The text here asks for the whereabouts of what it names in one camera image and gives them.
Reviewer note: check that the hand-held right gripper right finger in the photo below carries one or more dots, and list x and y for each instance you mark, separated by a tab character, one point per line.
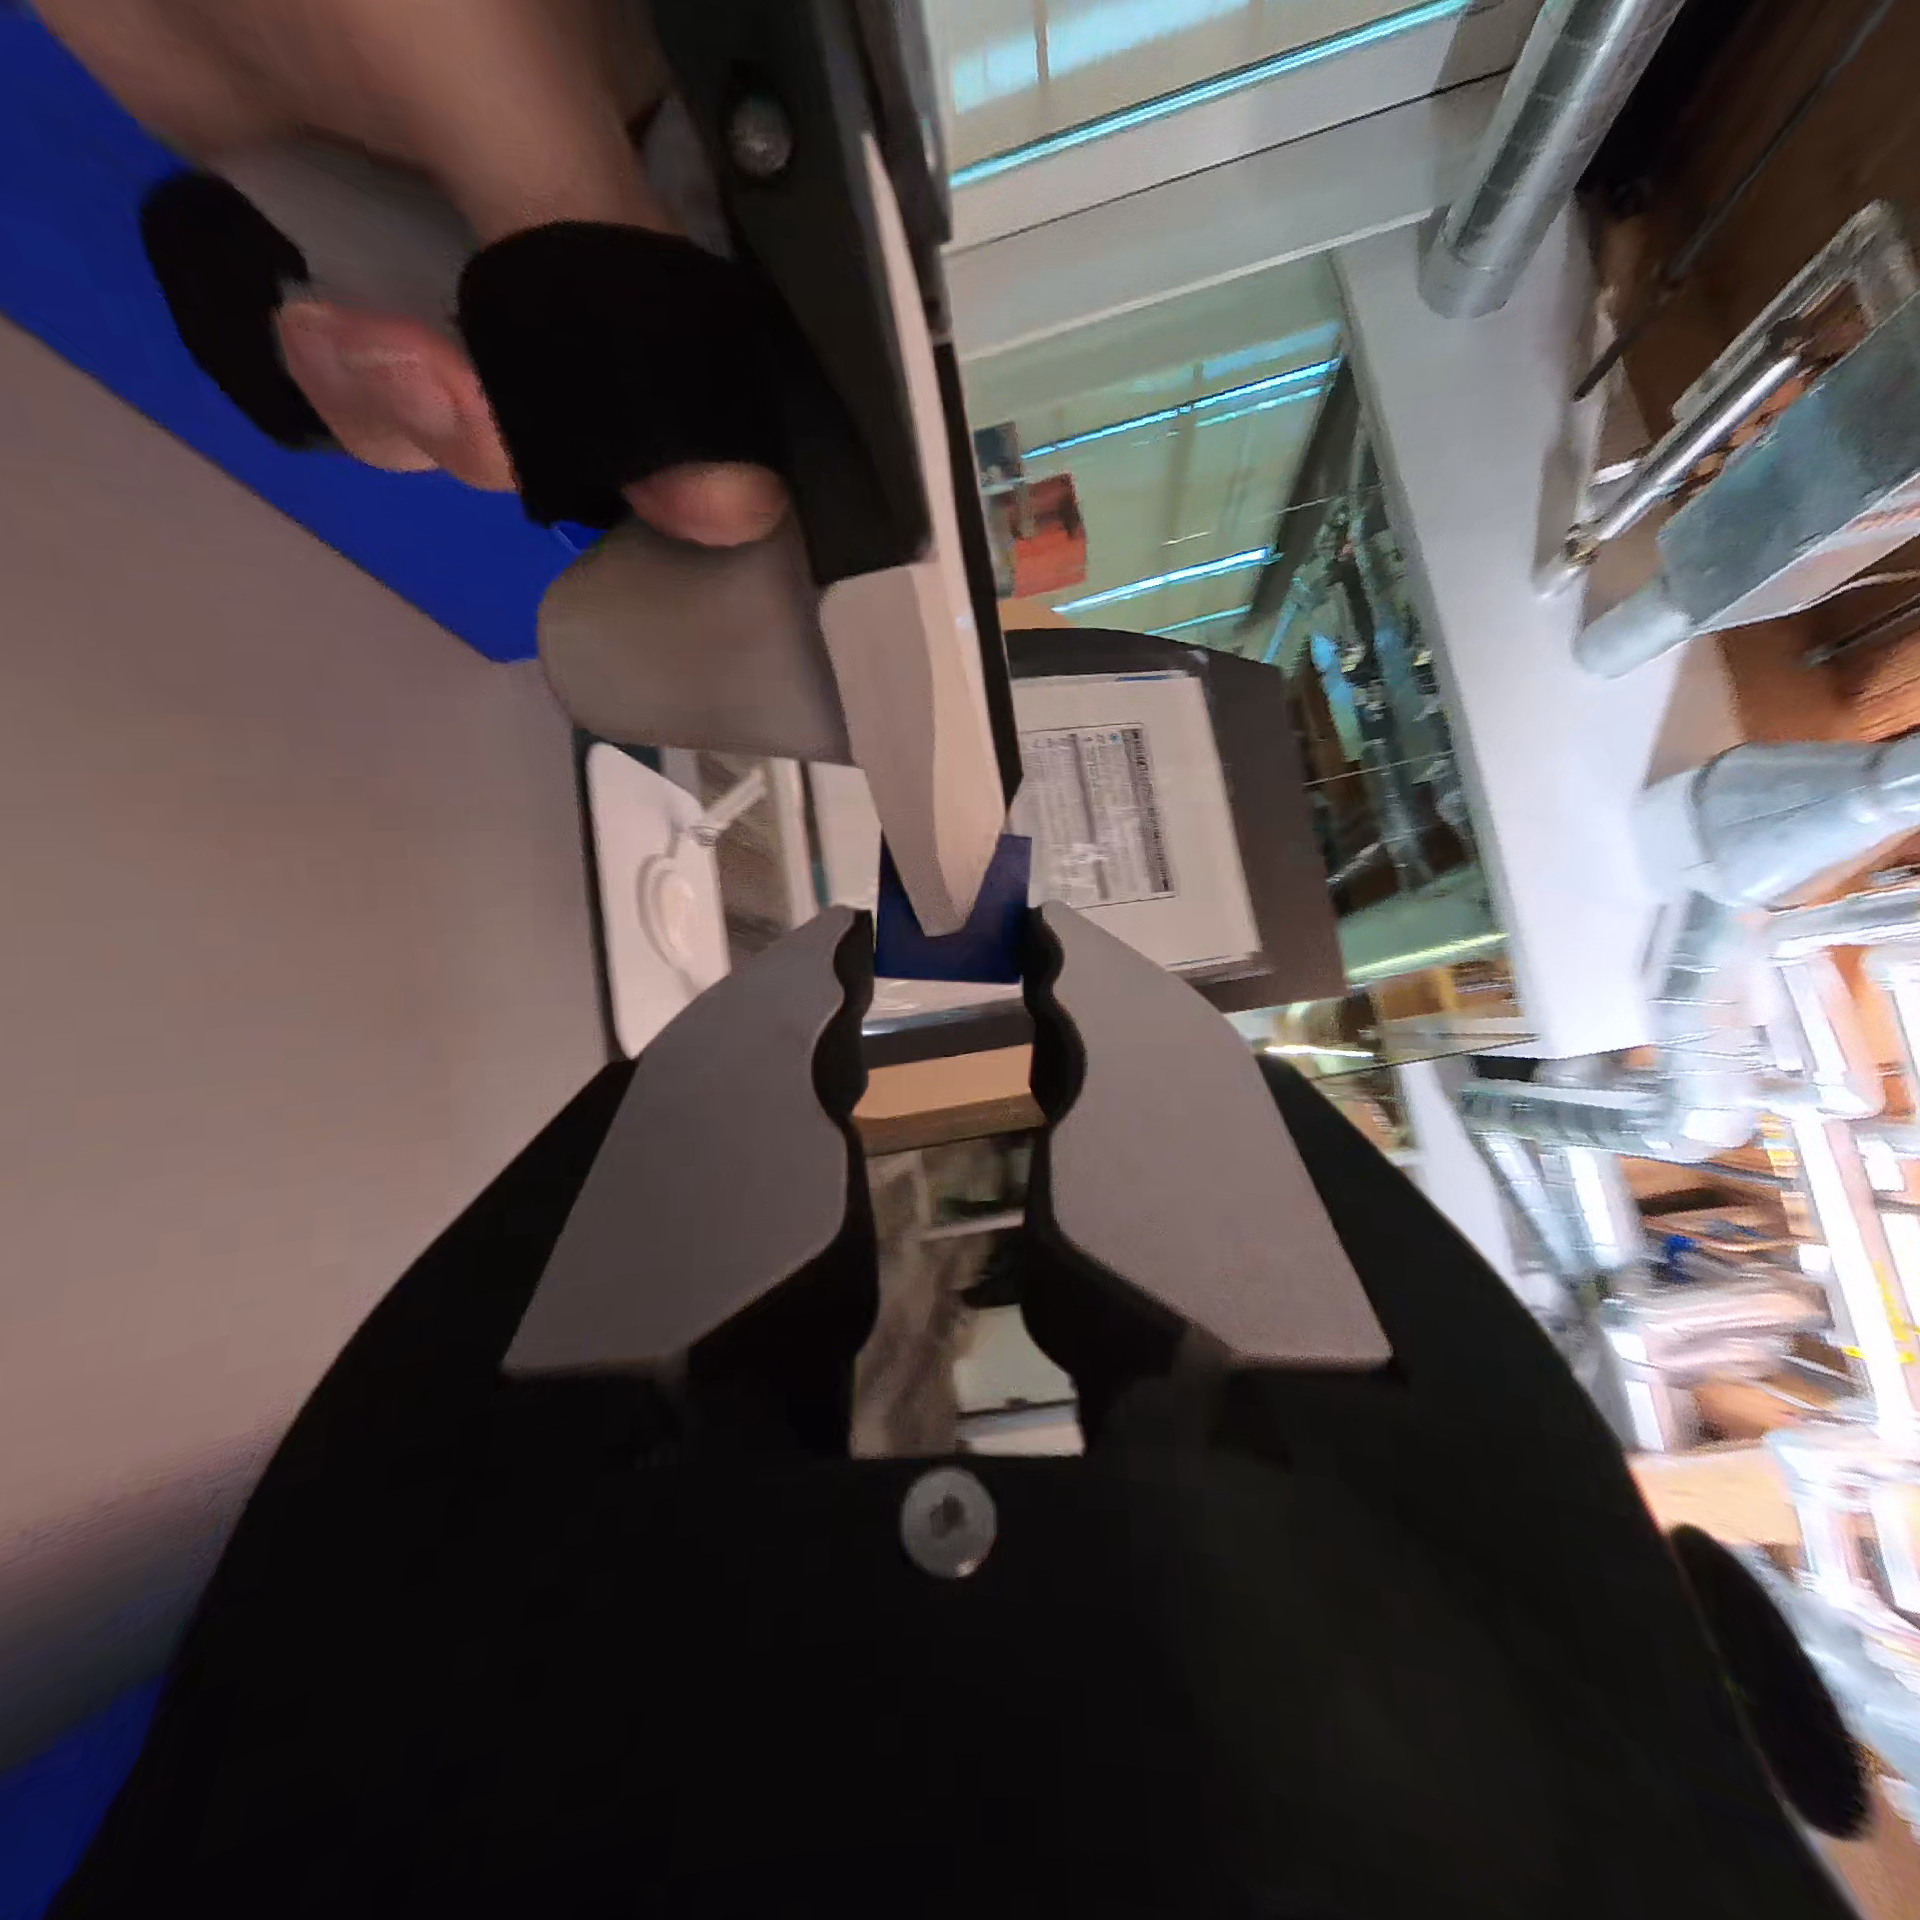
1184	1184

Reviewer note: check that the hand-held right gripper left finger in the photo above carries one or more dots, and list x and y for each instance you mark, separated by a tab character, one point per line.
690	1184

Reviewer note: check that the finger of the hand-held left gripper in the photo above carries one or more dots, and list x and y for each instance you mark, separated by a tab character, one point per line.
901	750

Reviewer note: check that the blue block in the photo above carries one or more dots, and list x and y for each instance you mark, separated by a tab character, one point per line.
984	943

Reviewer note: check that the blue plastic bin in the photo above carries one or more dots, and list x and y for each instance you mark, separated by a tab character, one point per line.
90	225

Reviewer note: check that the person's left hand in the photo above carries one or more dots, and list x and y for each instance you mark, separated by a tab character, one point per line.
376	89

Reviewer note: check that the dark box with white label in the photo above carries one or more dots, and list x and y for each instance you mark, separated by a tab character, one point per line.
1141	809

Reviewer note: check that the white moulded plastic tray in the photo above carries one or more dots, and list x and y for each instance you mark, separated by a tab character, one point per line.
660	902

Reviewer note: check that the silver round duct pipe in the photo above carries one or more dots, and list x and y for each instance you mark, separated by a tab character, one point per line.
1546	135

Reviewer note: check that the foil wrapped air duct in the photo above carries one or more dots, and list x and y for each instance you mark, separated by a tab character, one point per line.
1769	494

